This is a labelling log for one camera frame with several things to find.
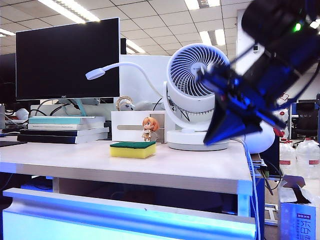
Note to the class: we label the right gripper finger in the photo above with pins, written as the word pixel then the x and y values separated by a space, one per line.
pixel 272 120
pixel 230 122

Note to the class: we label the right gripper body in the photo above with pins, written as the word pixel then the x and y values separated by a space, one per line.
pixel 270 82

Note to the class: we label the yellow sponge green scouring top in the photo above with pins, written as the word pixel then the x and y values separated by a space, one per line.
pixel 132 152

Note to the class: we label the white desk drawer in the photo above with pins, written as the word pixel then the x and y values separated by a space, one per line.
pixel 100 225

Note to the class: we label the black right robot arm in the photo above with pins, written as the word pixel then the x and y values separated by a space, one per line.
pixel 275 22

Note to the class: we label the white round plush toy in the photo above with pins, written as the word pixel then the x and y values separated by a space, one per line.
pixel 262 142

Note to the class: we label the black office chair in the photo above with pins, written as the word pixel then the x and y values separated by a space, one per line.
pixel 306 120

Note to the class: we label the large clear water bottle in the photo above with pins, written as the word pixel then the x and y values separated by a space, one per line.
pixel 287 157
pixel 308 157

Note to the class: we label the stack of paper booklets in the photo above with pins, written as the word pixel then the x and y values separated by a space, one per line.
pixel 257 162

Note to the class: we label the large white circulation fan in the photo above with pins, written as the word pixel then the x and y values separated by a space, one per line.
pixel 185 65

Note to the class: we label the orange-haired anime figurine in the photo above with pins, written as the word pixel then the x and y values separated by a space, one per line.
pixel 150 123

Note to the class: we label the white desktop organizer box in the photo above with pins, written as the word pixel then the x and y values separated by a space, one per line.
pixel 127 120

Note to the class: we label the white partition panel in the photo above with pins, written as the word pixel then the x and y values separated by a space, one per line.
pixel 132 87

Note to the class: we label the plush sheep with braided horn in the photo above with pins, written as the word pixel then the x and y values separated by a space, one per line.
pixel 126 106

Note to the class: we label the blue white carton box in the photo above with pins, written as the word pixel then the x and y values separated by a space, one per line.
pixel 290 225

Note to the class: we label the white gooseneck desk lamp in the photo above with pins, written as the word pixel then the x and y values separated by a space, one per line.
pixel 95 74

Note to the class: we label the teal monitor stand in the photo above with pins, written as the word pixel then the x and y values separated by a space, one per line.
pixel 81 108

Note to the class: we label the black AOC computer monitor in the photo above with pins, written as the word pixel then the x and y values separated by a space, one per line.
pixel 67 60

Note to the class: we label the teal cover book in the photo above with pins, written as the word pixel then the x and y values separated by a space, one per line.
pixel 55 120

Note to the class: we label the white cover book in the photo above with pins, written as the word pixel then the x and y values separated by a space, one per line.
pixel 55 126

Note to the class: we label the thin black book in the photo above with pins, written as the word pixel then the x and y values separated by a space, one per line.
pixel 50 132

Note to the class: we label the white cup-shaped face mask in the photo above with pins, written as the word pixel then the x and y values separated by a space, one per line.
pixel 22 114

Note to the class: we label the black desk pad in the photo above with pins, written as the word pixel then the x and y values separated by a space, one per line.
pixel 11 143

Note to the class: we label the grey desktop device box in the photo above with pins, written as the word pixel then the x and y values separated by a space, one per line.
pixel 2 117

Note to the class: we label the small white wall sensor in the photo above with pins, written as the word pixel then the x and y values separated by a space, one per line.
pixel 255 48

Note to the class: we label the white metal floor frame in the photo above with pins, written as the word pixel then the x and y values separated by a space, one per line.
pixel 271 215

